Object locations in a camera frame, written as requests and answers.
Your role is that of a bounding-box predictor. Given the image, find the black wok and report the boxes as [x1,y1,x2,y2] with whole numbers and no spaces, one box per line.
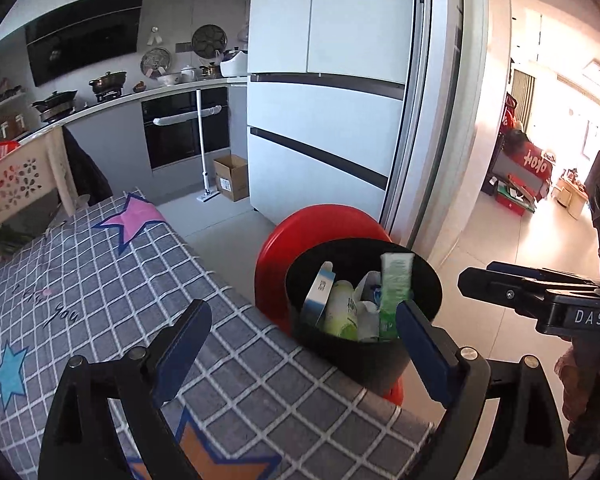
[31,90,78,122]

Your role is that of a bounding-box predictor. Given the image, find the red plastic stool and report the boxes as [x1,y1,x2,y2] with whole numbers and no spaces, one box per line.
[254,204,403,403]

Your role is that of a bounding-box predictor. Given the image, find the grey checked tablecloth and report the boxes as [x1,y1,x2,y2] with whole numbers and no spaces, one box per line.
[0,189,436,480]

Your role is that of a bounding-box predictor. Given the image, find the white stick vacuum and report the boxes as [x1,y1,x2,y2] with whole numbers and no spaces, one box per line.
[195,90,218,204]

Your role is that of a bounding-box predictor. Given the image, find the red printed bag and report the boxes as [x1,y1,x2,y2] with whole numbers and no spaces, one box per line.
[482,92,556,217]

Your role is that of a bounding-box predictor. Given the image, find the dark jacket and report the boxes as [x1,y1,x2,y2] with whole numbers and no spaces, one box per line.
[61,127,113,206]

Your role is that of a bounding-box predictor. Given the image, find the black trash bin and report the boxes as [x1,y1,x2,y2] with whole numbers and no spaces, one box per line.
[285,239,443,396]

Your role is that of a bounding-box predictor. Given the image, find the black range hood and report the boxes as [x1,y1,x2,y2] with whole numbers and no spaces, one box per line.
[25,0,146,87]

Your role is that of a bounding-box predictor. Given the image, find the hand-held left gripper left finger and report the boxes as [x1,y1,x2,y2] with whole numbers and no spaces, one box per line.
[39,299,213,480]

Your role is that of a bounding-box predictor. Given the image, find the white plastic bag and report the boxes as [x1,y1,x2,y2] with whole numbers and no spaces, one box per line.
[354,271,383,342]

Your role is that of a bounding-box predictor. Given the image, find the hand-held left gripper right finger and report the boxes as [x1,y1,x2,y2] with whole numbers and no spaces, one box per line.
[395,300,570,480]

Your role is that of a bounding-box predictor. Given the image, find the round metal steamer rack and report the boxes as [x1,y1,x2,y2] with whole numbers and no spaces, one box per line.
[140,47,173,80]

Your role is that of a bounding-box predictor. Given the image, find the cardboard box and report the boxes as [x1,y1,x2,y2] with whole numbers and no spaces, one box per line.
[213,154,250,202]

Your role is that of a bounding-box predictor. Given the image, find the dark round wall pan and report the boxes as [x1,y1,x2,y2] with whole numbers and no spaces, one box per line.
[191,24,228,57]

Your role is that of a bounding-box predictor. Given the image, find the green sponge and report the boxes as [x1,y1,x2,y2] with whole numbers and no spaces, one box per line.
[378,252,415,341]

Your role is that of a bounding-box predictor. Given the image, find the beige cutout chair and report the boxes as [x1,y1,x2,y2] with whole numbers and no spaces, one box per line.
[0,125,78,271]

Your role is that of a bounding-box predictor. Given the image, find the white spice rack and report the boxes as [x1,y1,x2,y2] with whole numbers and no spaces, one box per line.
[0,85,31,143]

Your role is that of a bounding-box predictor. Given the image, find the white blue small box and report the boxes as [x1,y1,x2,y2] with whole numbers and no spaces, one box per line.
[300,261,337,333]

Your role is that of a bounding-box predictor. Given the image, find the white refrigerator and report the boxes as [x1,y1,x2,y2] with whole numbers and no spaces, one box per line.
[246,0,421,246]

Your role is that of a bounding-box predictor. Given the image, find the white rice cooker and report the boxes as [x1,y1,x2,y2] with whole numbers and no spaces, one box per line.
[220,46,248,78]

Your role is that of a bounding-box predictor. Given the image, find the black built-in oven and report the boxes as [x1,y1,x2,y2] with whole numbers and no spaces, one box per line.
[141,86,230,171]

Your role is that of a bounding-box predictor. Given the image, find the person's right hand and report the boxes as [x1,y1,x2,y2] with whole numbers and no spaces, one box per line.
[554,346,584,424]

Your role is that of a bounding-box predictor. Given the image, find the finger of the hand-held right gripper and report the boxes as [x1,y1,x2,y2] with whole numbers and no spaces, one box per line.
[486,261,600,292]
[456,266,552,312]

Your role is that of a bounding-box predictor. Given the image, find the white bottle green label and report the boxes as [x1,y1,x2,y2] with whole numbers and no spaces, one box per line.
[324,280,359,339]

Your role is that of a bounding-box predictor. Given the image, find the dark cooking pot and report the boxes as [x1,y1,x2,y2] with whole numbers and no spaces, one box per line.
[88,71,127,101]

